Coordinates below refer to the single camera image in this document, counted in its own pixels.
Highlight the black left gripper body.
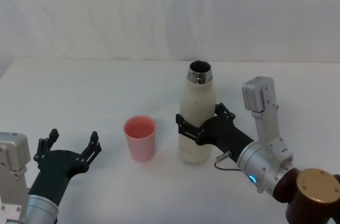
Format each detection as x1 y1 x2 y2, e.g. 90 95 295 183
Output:
28 149 89 205

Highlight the white curtain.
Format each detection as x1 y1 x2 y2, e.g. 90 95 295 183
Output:
0 0 340 81

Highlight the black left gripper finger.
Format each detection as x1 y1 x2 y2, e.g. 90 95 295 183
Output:
75 131 102 173
33 128 60 162

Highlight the thin dark cable silver plug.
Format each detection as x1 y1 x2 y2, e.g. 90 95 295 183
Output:
214 150 240 172

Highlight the cream vacuum bottle steel neck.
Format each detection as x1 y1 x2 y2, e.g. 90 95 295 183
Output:
179 59 217 165

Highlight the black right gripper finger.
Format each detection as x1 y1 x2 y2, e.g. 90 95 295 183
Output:
213 102 237 126
175 114 202 147

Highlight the white table cloth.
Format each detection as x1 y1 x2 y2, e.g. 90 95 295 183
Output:
0 58 340 224

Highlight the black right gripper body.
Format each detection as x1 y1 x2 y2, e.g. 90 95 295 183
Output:
195 116 255 163

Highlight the pink plastic cup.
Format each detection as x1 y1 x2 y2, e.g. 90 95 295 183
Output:
123 115 157 162

